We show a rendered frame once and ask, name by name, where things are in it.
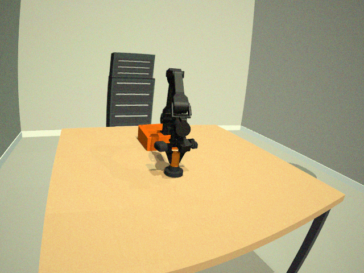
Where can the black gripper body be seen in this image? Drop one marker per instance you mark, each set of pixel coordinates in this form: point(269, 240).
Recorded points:
point(161, 146)

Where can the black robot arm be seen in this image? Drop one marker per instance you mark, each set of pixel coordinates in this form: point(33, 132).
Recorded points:
point(174, 115)

